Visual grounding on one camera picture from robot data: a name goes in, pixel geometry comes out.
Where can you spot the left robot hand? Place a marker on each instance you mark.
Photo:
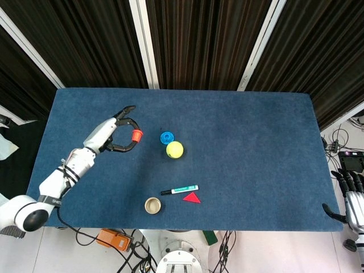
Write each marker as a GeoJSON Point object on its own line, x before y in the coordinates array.
{"type": "Point", "coordinates": [113, 133]}

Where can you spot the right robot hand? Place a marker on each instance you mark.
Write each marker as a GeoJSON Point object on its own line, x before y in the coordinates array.
{"type": "Point", "coordinates": [351, 199]}

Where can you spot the small red cup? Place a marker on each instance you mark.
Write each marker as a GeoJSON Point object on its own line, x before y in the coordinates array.
{"type": "Point", "coordinates": [136, 135]}

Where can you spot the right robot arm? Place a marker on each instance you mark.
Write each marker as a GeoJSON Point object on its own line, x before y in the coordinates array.
{"type": "Point", "coordinates": [359, 241]}

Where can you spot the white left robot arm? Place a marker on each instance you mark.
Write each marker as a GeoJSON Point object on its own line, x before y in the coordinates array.
{"type": "Point", "coordinates": [51, 187]}

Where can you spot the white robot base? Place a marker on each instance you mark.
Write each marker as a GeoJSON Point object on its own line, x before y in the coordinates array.
{"type": "Point", "coordinates": [179, 260]}

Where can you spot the dark green rectangular block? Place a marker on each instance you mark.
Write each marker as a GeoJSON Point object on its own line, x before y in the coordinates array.
{"type": "Point", "coordinates": [210, 237]}

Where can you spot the black device with pink button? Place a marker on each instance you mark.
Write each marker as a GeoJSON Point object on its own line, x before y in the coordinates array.
{"type": "Point", "coordinates": [352, 162]}

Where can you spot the blue plastic flanged disc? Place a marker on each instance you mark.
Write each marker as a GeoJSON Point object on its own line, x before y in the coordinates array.
{"type": "Point", "coordinates": [166, 137]}

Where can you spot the yellow tennis ball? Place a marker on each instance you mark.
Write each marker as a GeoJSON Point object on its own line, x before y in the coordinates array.
{"type": "Point", "coordinates": [174, 149]}

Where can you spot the green whiteboard marker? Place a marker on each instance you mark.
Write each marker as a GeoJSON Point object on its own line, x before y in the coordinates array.
{"type": "Point", "coordinates": [182, 189]}

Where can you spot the red flat triangle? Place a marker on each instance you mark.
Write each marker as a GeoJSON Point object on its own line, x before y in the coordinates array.
{"type": "Point", "coordinates": [192, 198]}

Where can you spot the orange foot pedal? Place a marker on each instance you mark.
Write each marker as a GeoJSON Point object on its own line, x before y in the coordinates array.
{"type": "Point", "coordinates": [113, 240]}

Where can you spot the blue felt table cover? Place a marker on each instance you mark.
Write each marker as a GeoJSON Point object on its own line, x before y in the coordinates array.
{"type": "Point", "coordinates": [227, 159]}

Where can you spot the white frame post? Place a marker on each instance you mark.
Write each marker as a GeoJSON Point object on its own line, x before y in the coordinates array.
{"type": "Point", "coordinates": [31, 48]}
{"type": "Point", "coordinates": [259, 45]}
{"type": "Point", "coordinates": [144, 44]}

